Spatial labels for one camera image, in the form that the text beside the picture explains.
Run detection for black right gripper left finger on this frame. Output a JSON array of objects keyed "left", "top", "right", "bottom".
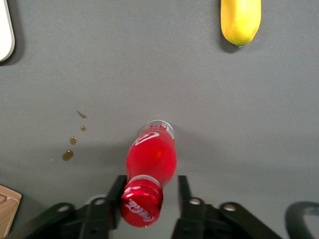
[{"left": 79, "top": 175, "right": 128, "bottom": 239}]

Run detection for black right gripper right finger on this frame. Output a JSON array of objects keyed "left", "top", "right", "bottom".
[{"left": 171, "top": 175, "right": 212, "bottom": 239}]

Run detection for red coke bottle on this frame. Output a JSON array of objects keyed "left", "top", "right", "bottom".
[{"left": 120, "top": 119, "right": 177, "bottom": 228}]

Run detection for cream rectangular tray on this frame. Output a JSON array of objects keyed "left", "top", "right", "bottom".
[{"left": 0, "top": 0, "right": 15, "bottom": 62}]

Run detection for yellow lemon toy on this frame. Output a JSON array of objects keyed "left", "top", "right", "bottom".
[{"left": 220, "top": 0, "right": 262, "bottom": 47}]

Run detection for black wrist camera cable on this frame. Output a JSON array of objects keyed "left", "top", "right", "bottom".
[{"left": 285, "top": 201, "right": 319, "bottom": 239}]

